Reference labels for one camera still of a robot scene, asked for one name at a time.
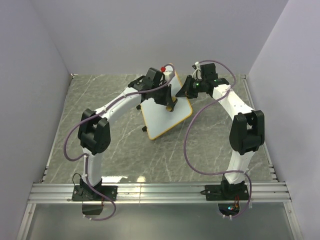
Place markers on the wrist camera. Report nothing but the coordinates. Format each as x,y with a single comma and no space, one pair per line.
197,71
168,74

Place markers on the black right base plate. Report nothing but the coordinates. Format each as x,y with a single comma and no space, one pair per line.
225,193

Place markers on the aluminium mounting rail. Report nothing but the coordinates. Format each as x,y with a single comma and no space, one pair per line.
157,193

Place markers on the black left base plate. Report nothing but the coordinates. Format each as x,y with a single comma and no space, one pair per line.
85,194

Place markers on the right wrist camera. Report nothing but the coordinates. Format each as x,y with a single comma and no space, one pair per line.
197,71

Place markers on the yellow-framed whiteboard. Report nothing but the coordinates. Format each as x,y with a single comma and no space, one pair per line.
158,120

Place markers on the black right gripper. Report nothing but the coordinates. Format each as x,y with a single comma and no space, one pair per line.
185,91

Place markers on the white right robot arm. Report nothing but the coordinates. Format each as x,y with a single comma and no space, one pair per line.
247,131

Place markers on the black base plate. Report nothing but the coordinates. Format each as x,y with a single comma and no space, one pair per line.
85,194
225,193

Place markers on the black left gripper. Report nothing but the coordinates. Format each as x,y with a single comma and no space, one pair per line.
167,100

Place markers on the yellow whiteboard eraser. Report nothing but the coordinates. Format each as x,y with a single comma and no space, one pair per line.
170,106

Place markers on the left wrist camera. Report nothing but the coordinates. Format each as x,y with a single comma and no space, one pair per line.
168,74

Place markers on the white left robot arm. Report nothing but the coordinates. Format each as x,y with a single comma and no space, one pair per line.
95,127

